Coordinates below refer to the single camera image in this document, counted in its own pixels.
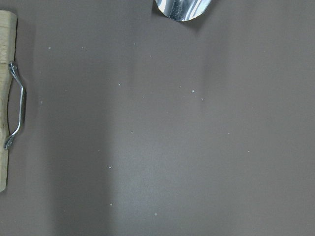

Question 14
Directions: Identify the metal ice scoop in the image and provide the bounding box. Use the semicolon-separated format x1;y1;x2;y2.
155;0;212;22

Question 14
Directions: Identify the bamboo cutting board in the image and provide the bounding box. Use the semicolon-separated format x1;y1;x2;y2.
0;10;17;191

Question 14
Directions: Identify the metal cutting board handle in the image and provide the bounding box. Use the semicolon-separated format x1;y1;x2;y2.
3;61;27;150

